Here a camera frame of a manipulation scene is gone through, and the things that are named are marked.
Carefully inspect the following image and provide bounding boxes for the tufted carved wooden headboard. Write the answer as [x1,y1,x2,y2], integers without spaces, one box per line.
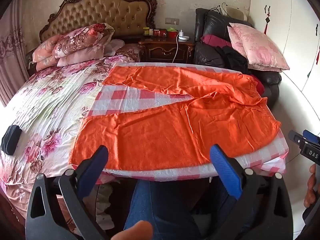
[39,0,158,43]

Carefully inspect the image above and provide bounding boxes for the floral bed sheet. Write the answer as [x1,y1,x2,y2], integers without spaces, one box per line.
[0,55,140,220]

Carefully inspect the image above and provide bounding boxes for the person's legs in blue jeans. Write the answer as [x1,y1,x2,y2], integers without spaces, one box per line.
[124,177,250,240]

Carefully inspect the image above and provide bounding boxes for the person's right hand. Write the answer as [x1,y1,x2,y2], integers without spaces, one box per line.
[303,164,320,208]

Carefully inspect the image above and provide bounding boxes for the orange pants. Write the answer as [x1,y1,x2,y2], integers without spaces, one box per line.
[68,66,282,172]

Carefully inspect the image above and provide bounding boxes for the dark clothes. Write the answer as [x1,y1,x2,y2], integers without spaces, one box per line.
[215,45,255,75]

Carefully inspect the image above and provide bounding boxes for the pink floral pillow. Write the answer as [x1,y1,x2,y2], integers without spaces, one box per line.
[32,34,65,63]

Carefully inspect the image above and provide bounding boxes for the dark wooden nightstand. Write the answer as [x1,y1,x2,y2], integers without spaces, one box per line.
[139,35,197,64]

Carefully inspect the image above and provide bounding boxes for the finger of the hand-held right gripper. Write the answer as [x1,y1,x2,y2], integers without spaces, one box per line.
[288,130,307,147]
[302,129,320,145]

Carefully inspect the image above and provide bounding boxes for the white cable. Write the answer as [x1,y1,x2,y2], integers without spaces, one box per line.
[172,34,181,63]

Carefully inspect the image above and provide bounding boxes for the large pale pink pillow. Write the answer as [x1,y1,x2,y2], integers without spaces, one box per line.
[227,22,290,71]

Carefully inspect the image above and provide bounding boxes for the person's left hand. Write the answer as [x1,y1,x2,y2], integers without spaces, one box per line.
[111,220,153,240]

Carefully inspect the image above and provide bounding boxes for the black pouch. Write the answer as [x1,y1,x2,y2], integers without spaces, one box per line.
[1,125,22,156]

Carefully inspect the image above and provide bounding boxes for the plain pink pillow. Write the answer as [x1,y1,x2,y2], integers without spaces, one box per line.
[57,46,105,67]

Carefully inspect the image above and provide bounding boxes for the black leather armchair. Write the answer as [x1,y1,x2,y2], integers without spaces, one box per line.
[194,8,282,105]

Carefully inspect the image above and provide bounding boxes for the beige cushion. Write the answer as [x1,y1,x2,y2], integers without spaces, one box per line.
[225,6,249,21]

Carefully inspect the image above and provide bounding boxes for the red knot ornament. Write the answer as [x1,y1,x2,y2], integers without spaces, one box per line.
[263,5,272,35]
[315,22,320,65]

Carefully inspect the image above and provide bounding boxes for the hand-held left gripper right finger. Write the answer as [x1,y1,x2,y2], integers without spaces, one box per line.
[209,144,293,240]

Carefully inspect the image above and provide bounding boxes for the white wardrobe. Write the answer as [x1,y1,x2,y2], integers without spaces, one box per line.
[250,0,320,100]

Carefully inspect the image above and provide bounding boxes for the pink checkered tablecloth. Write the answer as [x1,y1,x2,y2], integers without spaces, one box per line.
[85,62,289,182]

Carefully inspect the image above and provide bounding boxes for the pink curtain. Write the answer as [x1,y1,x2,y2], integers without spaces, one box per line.
[0,0,30,108]

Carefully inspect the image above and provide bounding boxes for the maroon cloth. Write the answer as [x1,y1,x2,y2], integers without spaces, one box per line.
[200,34,233,48]

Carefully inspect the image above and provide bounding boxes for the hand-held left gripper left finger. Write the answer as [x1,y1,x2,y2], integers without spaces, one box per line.
[25,144,110,240]

